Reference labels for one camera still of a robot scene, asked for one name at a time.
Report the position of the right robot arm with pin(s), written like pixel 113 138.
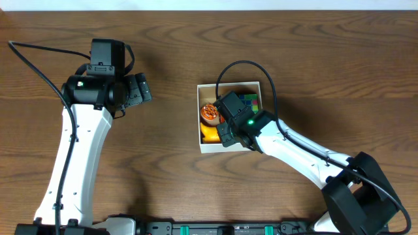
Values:
pixel 358 195

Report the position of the orange round disc toy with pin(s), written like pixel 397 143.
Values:
pixel 209 115

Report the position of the white cardboard box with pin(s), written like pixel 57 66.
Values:
pixel 206 94

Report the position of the colourful puzzle cube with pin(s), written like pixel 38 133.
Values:
pixel 250 100

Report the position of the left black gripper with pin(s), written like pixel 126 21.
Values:
pixel 136 90

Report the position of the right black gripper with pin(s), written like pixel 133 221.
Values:
pixel 226 135

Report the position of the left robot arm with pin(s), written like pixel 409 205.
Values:
pixel 91 97

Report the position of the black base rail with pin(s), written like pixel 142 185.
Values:
pixel 212 228

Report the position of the orange dinosaur toy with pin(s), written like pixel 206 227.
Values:
pixel 209 134

